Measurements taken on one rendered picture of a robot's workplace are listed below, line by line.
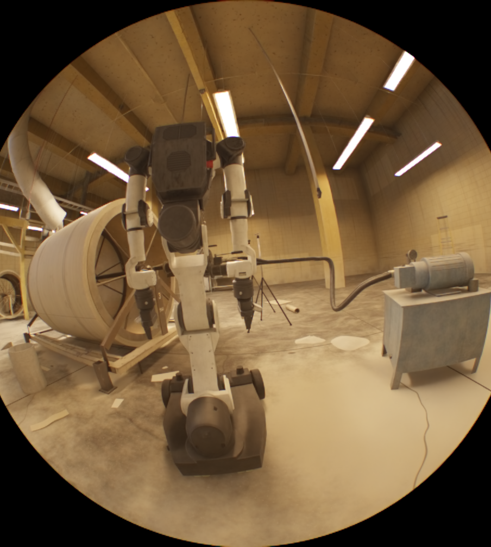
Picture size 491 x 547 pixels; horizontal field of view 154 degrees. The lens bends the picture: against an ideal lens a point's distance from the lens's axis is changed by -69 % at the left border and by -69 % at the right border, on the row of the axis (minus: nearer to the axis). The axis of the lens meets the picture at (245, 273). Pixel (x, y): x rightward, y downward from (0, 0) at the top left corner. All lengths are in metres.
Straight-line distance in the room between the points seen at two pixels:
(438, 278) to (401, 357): 0.48
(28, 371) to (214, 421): 1.63
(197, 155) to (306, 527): 1.29
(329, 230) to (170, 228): 5.51
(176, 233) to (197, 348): 0.50
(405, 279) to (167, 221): 1.18
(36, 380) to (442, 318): 2.78
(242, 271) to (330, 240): 5.15
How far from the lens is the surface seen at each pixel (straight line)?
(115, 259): 3.53
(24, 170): 6.14
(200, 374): 0.81
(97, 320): 1.69
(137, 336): 2.06
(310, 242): 10.18
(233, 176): 0.79
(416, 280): 1.19
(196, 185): 0.65
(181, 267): 0.75
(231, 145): 0.83
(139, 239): 0.78
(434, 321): 1.17
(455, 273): 1.31
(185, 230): 0.53
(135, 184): 0.84
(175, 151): 0.71
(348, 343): 1.83
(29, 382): 1.95
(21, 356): 1.88
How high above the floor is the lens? 0.77
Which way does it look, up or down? level
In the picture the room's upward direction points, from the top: 6 degrees counter-clockwise
